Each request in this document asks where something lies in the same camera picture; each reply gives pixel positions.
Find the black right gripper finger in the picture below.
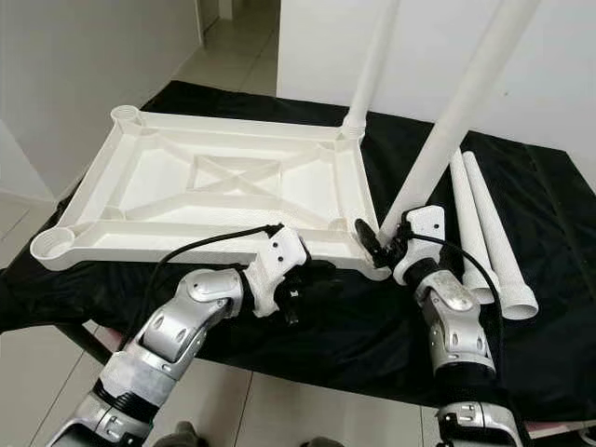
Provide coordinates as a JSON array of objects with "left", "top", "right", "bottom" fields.
[{"left": 354, "top": 219, "right": 387, "bottom": 271}]

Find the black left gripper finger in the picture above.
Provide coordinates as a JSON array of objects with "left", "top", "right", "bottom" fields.
[{"left": 309, "top": 261, "right": 347, "bottom": 301}]

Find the white plastic table leg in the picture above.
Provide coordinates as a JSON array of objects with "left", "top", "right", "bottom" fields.
[
  {"left": 377, "top": 0, "right": 543, "bottom": 241},
  {"left": 466, "top": 152, "right": 540, "bottom": 322},
  {"left": 341, "top": 0, "right": 401, "bottom": 142},
  {"left": 449, "top": 149, "right": 502, "bottom": 305}
]

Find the white plastic table top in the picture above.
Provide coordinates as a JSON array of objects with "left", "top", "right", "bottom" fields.
[{"left": 30, "top": 104, "right": 390, "bottom": 280}]

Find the black cloth table cover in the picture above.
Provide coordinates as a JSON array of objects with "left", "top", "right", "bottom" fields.
[{"left": 0, "top": 80, "right": 596, "bottom": 422}]

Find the grey robot left leg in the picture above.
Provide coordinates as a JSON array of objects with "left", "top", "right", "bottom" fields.
[{"left": 149, "top": 419, "right": 198, "bottom": 447}]

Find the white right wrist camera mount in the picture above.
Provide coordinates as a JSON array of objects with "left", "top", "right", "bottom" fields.
[{"left": 393, "top": 205, "right": 448, "bottom": 285}]

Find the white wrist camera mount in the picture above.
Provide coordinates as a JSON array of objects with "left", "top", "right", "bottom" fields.
[
  {"left": 393, "top": 205, "right": 448, "bottom": 285},
  {"left": 245, "top": 223, "right": 310, "bottom": 318}
]

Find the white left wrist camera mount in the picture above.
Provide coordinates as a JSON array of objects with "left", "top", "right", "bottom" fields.
[{"left": 245, "top": 223, "right": 310, "bottom": 318}]

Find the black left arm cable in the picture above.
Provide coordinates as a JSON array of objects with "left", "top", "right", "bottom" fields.
[{"left": 140, "top": 223, "right": 285, "bottom": 318}]

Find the black metal table frame bar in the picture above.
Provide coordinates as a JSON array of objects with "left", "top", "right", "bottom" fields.
[
  {"left": 56, "top": 321, "right": 111, "bottom": 366},
  {"left": 521, "top": 422, "right": 596, "bottom": 445}
]

